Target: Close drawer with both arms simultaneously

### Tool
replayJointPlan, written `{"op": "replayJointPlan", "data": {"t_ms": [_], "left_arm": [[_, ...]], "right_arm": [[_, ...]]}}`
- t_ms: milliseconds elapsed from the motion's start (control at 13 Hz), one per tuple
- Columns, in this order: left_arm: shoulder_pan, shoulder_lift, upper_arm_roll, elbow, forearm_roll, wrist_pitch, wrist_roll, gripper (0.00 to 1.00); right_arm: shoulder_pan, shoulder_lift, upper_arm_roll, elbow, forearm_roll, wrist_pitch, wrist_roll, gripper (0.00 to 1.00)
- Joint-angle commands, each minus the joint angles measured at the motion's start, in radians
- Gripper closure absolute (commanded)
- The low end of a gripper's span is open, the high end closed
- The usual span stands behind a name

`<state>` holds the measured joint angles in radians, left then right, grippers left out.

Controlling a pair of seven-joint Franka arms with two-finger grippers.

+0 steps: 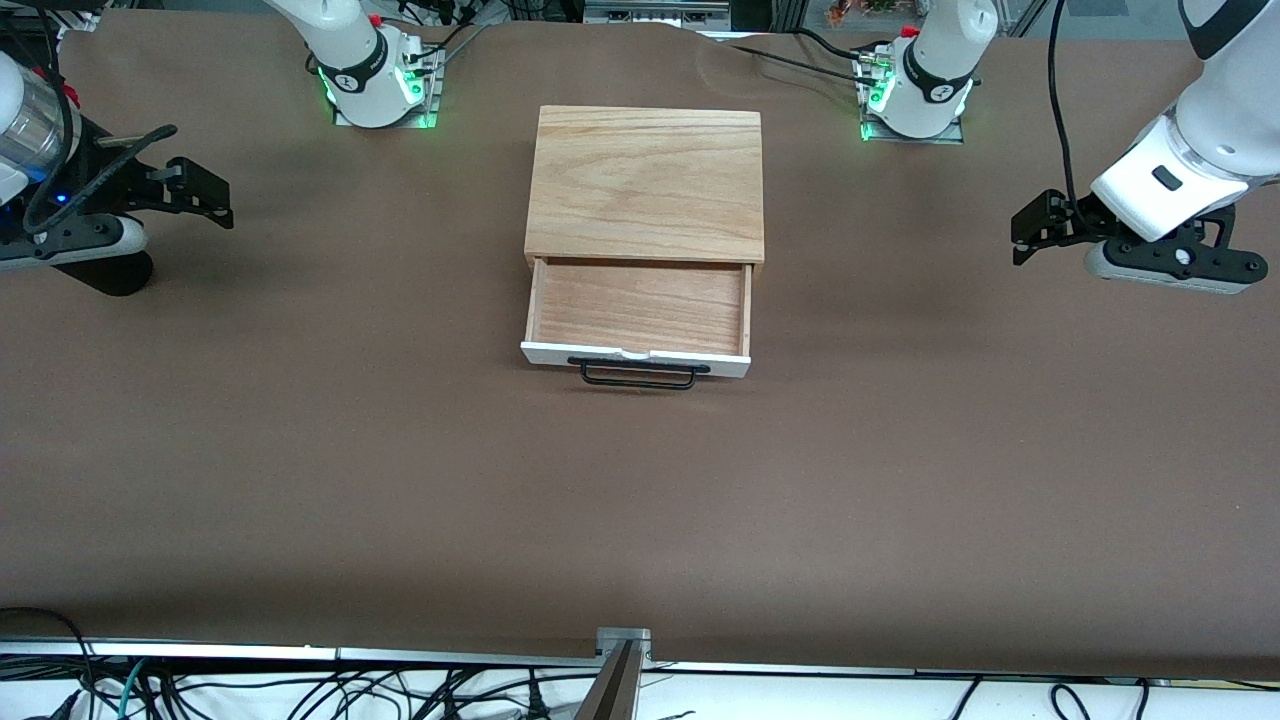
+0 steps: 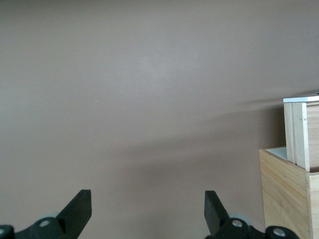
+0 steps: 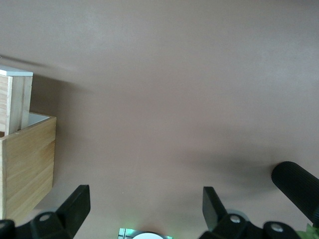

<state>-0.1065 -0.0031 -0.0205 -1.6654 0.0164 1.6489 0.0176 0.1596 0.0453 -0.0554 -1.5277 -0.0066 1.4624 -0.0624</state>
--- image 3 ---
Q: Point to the red roses with green leaves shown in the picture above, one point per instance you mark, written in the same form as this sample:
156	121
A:
310	232

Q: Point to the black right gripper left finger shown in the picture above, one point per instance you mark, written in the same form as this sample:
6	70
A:
74	211

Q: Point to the black ribbed vase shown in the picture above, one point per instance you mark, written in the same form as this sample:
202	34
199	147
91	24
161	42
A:
294	181

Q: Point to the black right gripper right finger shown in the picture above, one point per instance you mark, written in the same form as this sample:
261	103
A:
214	214

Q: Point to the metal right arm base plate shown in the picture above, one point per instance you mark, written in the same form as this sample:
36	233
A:
124	232

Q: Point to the light wooden cabinet box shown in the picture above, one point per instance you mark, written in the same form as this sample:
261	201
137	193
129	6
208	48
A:
27	161

